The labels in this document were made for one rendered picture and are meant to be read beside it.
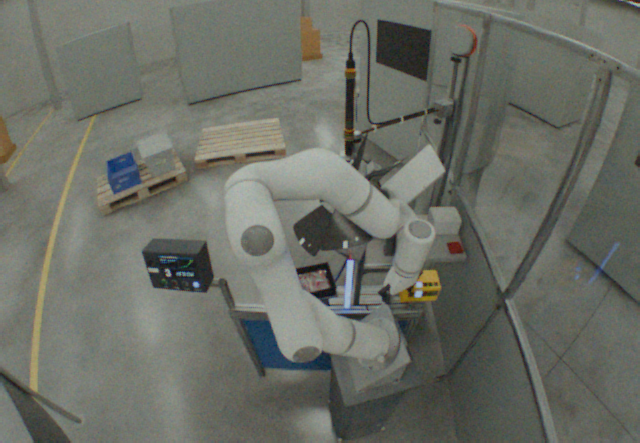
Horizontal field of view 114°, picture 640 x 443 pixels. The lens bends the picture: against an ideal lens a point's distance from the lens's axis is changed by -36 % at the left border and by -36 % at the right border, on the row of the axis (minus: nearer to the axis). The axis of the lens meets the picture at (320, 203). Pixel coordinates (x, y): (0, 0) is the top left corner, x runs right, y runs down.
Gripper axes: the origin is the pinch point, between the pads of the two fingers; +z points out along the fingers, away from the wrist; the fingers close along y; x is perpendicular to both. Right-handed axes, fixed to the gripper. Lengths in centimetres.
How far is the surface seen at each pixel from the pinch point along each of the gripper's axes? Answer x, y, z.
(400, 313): -6.4, -16.5, 41.1
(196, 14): -609, -16, -1
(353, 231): -37.4, -6.3, 10.3
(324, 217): -61, -5, 24
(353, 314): -16.4, 2.7, 41.2
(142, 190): -293, 120, 139
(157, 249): -57, 72, 3
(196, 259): -46, 57, 5
